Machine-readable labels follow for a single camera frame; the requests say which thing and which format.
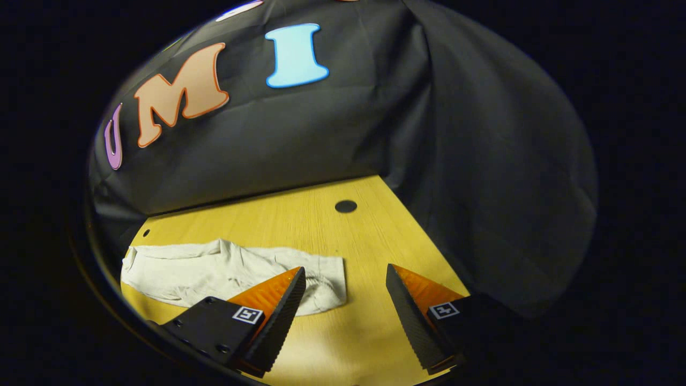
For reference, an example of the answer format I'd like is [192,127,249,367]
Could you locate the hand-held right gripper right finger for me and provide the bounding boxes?
[386,263,515,376]

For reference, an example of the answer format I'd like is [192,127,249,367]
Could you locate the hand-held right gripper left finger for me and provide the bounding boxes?
[147,266,307,378]

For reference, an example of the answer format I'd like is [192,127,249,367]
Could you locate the white jeans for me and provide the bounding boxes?
[121,239,347,317]

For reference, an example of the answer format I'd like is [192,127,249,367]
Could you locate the black backdrop cloth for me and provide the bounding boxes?
[88,0,598,322]

